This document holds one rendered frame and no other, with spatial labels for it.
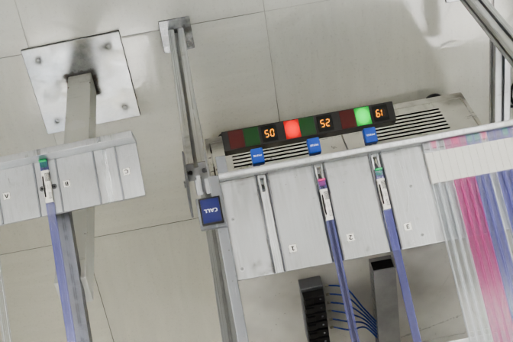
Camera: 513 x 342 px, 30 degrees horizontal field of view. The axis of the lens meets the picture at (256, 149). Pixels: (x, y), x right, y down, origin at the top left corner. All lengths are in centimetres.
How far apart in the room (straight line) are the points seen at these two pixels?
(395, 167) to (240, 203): 30
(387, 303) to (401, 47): 75
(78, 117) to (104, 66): 23
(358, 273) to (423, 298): 18
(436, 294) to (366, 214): 48
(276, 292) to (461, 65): 89
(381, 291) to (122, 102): 86
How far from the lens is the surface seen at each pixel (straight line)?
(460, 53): 264
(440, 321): 230
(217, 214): 176
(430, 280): 221
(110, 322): 299
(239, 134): 185
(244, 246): 180
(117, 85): 251
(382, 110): 188
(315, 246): 180
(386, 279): 212
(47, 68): 249
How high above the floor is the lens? 222
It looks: 57 degrees down
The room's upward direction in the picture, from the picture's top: 166 degrees clockwise
